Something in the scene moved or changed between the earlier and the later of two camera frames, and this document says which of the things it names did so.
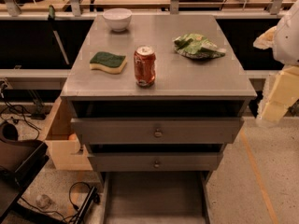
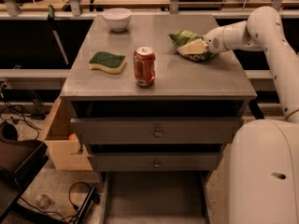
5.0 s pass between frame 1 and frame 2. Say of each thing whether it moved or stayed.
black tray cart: stayed
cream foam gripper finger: moved
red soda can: stayed
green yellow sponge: stayed
